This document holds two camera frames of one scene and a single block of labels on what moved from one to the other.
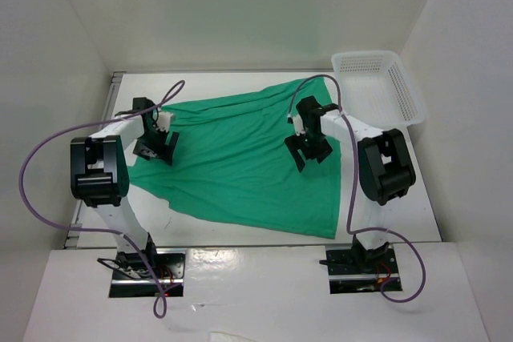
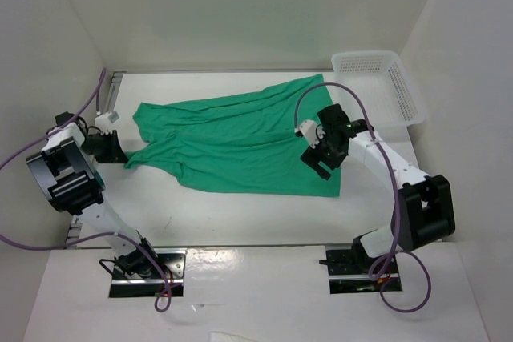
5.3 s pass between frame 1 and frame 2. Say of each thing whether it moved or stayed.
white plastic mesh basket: stayed
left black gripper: moved
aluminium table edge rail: stayed
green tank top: moved
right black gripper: moved
